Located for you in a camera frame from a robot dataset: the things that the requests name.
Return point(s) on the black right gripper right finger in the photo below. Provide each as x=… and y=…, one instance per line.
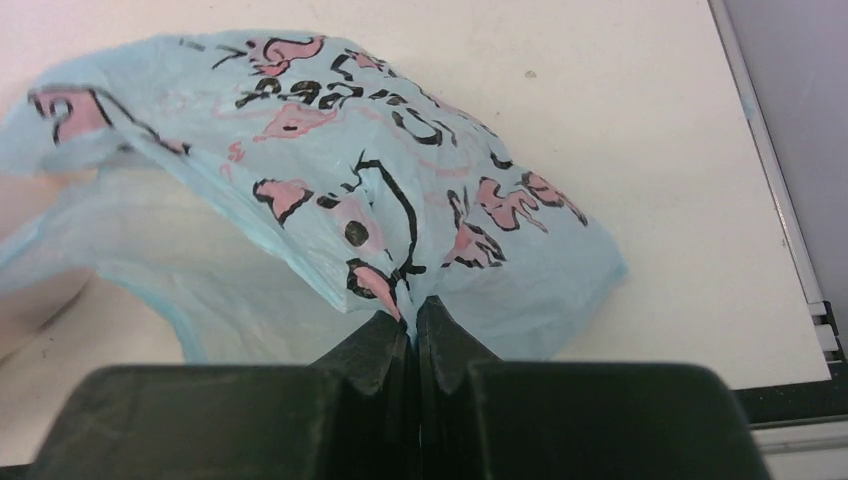
x=487, y=418

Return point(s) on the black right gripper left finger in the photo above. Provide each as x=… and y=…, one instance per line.
x=341, y=417

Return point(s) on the light blue printed plastic bag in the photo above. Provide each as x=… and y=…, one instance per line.
x=268, y=192

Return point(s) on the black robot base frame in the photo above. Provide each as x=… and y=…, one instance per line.
x=802, y=403

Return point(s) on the aluminium table edge rail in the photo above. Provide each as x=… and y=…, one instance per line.
x=789, y=64

